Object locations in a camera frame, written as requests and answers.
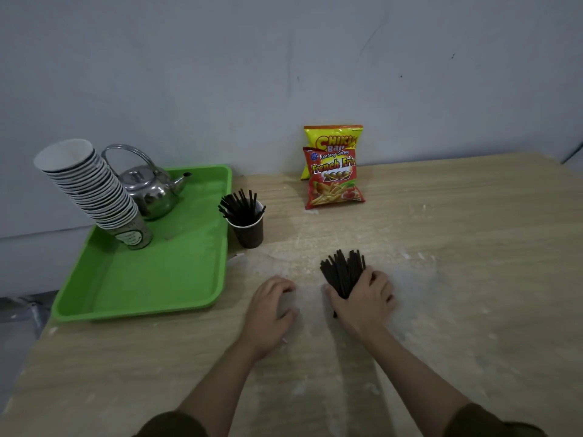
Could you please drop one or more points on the person's left hand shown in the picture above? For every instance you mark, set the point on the person's left hand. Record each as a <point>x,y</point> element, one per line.
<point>264,316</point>

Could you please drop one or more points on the person's right hand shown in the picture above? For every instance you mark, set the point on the person's right hand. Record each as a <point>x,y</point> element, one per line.
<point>364,309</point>

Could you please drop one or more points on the person's right thumb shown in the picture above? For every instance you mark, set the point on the person's right thumb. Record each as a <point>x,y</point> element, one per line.
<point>335,296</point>

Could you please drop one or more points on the person's left thumb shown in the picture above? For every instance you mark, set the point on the person's left thumb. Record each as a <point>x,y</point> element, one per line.
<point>288,316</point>

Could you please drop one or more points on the bundle of black stir sticks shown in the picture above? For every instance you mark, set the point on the bundle of black stir sticks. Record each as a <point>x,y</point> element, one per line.
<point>342,273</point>

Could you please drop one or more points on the person's right forearm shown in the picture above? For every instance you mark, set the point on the person's right forearm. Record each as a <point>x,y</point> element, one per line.
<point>423,386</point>

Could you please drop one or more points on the person's left forearm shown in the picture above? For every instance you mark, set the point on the person's left forearm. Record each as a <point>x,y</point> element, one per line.
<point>218,391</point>

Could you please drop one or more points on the dark brown paper cup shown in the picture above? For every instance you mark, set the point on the dark brown paper cup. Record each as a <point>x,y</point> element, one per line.
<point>248,232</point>

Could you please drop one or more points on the red snack packet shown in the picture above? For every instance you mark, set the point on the red snack packet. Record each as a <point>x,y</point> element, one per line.
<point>333,179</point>

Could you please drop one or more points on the black stir sticks in cup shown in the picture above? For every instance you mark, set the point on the black stir sticks in cup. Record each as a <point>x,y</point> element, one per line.
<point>240,208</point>

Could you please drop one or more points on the green plastic tray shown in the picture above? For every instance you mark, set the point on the green plastic tray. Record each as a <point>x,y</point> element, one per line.
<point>150,250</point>

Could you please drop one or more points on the yellow snack packet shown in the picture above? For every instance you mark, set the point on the yellow snack packet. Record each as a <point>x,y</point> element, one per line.
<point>335,137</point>

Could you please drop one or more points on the silver metal kettle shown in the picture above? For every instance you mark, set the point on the silver metal kettle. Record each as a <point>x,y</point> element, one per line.
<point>150,186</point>

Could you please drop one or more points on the stack of paper cups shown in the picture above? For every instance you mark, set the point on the stack of paper cups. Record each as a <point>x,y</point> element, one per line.
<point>91,191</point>

